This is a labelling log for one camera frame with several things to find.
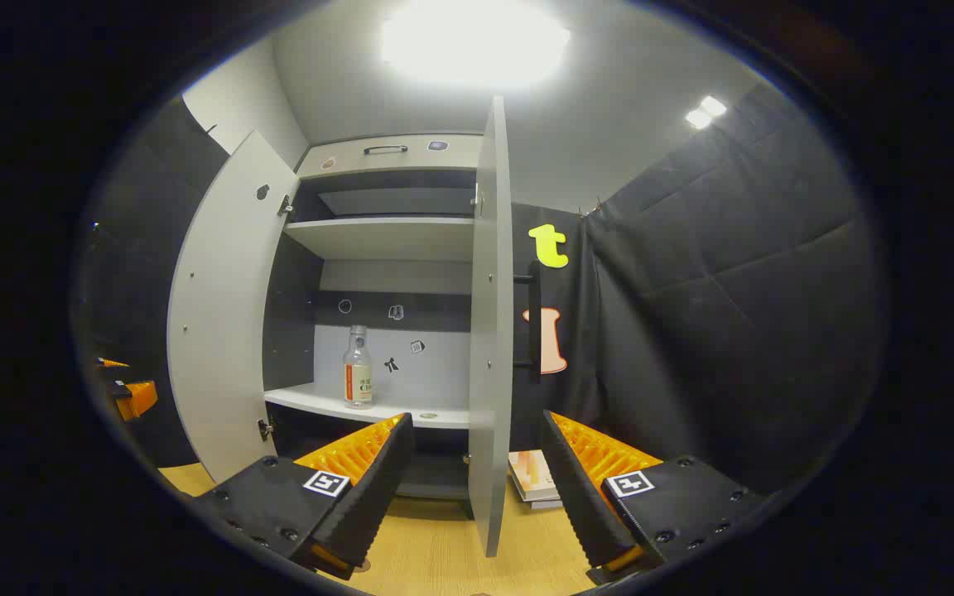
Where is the clear plastic bottle orange label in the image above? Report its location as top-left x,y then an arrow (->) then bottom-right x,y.
343,325 -> 374,411

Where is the black door handle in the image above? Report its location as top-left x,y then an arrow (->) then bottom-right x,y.
514,261 -> 544,384

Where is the large ceiling light panel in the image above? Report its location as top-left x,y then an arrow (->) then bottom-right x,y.
382,0 -> 571,88

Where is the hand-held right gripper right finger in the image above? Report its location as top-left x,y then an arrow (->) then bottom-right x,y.
539,410 -> 768,584

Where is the beige cover book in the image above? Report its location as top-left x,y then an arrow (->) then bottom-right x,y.
508,449 -> 561,502

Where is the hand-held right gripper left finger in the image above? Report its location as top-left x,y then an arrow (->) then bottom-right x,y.
193,412 -> 416,580

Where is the small ceiling light panel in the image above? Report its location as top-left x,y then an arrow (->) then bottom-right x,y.
686,95 -> 728,131

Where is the grey cabinet with shelves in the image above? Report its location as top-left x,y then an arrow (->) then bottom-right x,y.
262,132 -> 486,502

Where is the grey cabinet door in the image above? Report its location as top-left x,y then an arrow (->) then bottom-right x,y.
166,131 -> 302,485
467,95 -> 515,558

